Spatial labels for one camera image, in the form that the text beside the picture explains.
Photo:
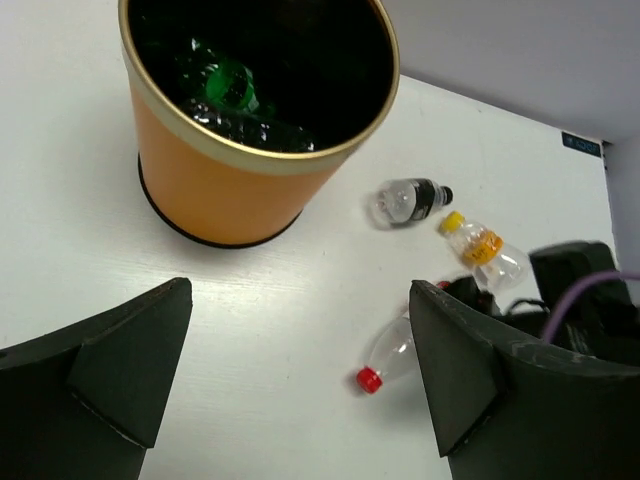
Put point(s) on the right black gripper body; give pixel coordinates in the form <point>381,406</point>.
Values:
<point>527,315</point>

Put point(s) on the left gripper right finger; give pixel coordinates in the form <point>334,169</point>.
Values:
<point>505,405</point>

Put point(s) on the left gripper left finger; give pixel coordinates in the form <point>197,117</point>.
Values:
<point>87,401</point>

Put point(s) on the large red-label clear bottle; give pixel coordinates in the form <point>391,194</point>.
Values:
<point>392,357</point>

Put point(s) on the black-label small clear bottle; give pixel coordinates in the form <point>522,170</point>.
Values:
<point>402,202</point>

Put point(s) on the small red-label clear bottle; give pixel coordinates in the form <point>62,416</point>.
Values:
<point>251,130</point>

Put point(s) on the green plastic bottle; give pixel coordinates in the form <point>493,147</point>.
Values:
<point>211,75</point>

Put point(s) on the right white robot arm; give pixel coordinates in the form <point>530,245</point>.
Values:
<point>602,322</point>

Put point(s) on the orange cylindrical bin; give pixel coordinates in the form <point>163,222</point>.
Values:
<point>330,67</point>

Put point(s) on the yellow-cap orange-label bottle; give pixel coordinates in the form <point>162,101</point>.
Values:
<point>495,264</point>

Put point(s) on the right blue corner sticker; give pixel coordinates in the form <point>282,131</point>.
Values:
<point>580,144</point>

